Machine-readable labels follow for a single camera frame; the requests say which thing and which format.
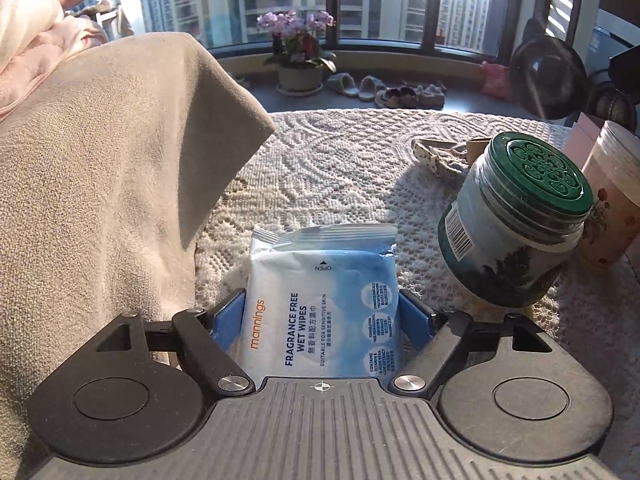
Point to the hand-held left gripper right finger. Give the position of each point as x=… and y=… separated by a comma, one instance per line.
x=416, y=317

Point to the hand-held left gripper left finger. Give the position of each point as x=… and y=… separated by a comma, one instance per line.
x=226, y=322

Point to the blue wet wipes pack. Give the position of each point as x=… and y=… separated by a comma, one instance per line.
x=320, y=305

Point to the pink cardboard box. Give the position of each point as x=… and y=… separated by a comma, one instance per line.
x=582, y=135

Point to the glass jar green lid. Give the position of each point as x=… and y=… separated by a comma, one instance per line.
x=515, y=220

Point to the beige towel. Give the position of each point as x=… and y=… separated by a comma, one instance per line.
x=110, y=200

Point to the cream lace tablecloth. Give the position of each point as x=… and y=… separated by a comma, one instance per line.
x=340, y=165

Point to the cardboard tube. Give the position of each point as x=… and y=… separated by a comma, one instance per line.
x=479, y=150

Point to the pair of brown sandals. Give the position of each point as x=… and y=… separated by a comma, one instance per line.
x=395, y=97

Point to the pink and grey shoe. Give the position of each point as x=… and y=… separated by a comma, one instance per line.
x=431, y=94

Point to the pink floral cup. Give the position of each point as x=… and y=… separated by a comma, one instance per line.
x=617, y=200

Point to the grey slipper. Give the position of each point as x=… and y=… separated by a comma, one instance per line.
x=372, y=87
x=342, y=85

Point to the pink bag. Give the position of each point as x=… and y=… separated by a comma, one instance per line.
x=496, y=80

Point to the potted pink orchid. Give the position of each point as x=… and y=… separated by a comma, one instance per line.
x=297, y=55

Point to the pink cloth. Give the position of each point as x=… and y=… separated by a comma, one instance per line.
x=45, y=60

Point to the dark framed picture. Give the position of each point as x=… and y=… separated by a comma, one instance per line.
x=557, y=10

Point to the white towel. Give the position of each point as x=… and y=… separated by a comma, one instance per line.
x=25, y=15

